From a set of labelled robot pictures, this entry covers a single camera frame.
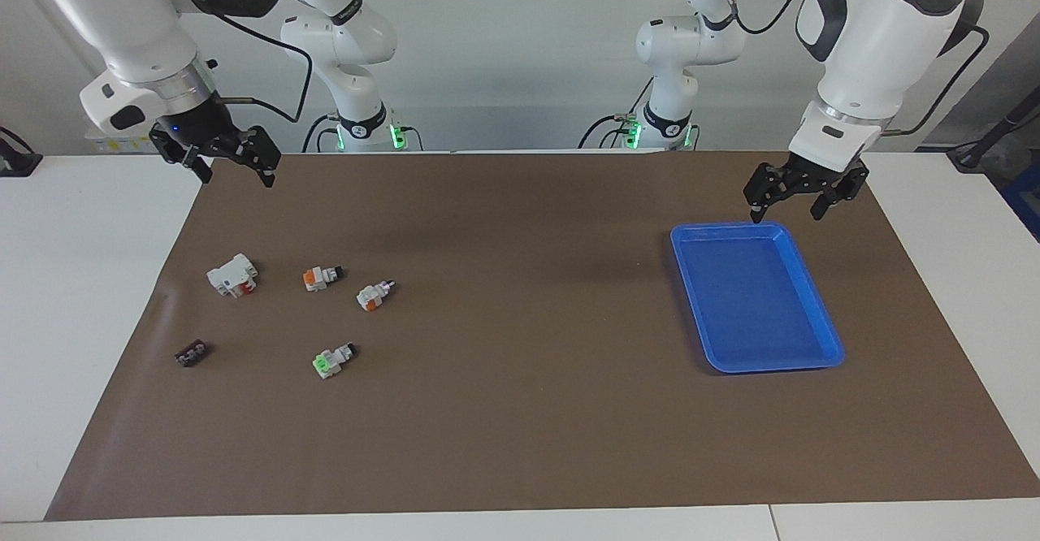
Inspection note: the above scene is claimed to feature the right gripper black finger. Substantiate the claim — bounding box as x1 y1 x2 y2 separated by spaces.
218 125 283 189
149 128 215 185

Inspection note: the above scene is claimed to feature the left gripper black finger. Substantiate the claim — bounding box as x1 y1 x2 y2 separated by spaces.
743 162 795 224
810 161 871 222

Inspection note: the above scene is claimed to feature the orange green block selector switch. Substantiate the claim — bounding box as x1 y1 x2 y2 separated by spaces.
355 279 397 315

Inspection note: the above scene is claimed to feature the blue plastic tray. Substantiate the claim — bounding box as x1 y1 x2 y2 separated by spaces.
669 221 846 374

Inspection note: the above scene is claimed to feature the white circuit breaker red lever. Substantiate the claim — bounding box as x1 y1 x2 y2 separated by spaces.
206 253 260 300

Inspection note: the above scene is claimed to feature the black stand pole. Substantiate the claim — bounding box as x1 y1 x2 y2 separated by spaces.
947 86 1040 172

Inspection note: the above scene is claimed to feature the black table clamp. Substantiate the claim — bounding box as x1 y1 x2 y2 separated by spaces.
0 127 43 178

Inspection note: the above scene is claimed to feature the blue crate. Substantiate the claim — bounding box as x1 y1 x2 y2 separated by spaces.
1001 163 1040 243

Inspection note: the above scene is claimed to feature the brown table mat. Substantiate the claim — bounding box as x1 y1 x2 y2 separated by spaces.
45 149 1040 522

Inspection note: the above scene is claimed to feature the black right arm base cable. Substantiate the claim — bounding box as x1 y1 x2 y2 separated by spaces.
302 113 339 154

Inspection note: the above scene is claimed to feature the black arm base cable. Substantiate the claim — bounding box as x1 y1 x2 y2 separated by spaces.
302 113 339 154
578 78 655 150

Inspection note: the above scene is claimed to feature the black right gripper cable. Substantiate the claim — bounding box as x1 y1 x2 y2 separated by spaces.
158 0 314 125

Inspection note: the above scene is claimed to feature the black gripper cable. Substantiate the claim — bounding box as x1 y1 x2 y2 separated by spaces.
687 0 990 136
158 0 314 125

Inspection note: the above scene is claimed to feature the orange block switch black knob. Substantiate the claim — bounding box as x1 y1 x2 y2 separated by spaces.
301 264 346 293

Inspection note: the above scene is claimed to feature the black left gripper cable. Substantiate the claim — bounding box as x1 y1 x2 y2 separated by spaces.
687 0 990 136

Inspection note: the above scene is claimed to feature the black left arm base cable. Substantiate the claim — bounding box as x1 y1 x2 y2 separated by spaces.
578 78 655 150

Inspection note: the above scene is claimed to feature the green block switch black knob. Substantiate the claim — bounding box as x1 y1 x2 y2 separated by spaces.
312 341 359 381

